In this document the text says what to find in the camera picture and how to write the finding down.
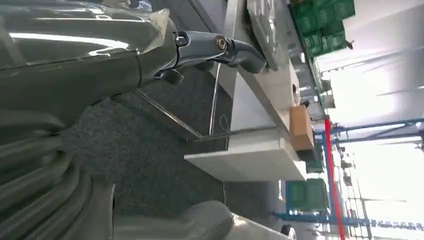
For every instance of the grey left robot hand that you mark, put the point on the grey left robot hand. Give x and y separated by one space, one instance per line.
73 59

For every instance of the shiny metal sheet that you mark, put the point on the shiny metal sheet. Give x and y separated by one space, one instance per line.
265 30

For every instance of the white platform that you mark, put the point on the white platform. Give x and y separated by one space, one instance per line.
255 155

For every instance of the brown cardboard box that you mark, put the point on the brown cardboard box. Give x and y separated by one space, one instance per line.
300 127

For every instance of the green crate stack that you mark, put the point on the green crate stack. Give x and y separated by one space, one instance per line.
323 26

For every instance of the red barrier tape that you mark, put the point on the red barrier tape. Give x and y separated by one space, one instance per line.
333 172

